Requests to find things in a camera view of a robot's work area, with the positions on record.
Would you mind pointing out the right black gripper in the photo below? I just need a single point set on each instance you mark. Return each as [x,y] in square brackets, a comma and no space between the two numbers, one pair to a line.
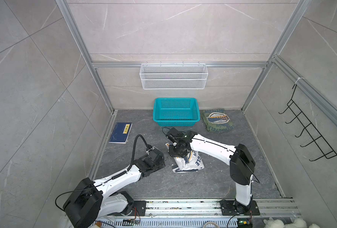
[173,153]

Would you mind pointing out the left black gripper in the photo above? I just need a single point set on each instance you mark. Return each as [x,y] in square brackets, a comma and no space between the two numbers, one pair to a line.
[162,162]

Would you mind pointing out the white patterned tank top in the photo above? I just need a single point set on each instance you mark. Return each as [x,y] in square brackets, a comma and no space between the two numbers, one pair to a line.
[192,162]

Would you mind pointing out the green tank top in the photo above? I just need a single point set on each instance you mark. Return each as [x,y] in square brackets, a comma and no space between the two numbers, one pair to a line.
[216,120]

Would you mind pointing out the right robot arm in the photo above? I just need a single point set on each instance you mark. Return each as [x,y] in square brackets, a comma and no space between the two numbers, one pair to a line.
[238,158]

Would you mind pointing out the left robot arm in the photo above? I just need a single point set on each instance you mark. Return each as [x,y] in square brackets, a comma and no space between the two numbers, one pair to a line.
[93,199]

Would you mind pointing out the teal plastic basket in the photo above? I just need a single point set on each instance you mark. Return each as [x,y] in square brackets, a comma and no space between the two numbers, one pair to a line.
[176,111]

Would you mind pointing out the blue book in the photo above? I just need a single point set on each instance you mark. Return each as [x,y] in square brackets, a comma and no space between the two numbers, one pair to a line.
[120,133]

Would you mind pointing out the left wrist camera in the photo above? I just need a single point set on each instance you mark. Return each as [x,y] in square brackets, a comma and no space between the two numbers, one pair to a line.
[152,149]

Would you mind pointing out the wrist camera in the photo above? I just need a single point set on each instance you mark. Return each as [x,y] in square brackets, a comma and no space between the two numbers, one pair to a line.
[152,149]
[174,135]

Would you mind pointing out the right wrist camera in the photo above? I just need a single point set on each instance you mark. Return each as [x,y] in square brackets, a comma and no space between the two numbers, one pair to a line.
[174,135]

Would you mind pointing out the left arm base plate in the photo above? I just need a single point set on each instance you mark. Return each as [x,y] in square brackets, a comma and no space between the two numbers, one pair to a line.
[134,208]

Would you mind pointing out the white wire mesh shelf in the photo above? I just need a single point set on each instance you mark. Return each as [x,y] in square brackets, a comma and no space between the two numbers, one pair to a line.
[173,76]

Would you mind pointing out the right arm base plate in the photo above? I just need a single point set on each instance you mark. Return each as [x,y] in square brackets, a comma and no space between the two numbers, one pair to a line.
[232,208]

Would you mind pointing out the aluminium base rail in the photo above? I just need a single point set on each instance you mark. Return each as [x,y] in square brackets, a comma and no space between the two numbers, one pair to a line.
[213,208]

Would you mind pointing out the black wire hook rack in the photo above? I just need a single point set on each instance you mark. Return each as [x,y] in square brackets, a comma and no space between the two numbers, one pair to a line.
[308,127]

